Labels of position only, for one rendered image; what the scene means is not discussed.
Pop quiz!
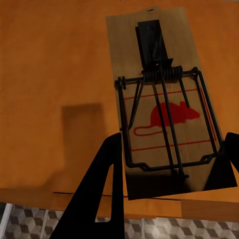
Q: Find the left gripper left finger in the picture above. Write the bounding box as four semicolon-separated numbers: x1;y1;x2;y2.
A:
50;132;127;239

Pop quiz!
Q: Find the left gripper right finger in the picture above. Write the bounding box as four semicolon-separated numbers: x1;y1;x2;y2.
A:
224;132;239;173

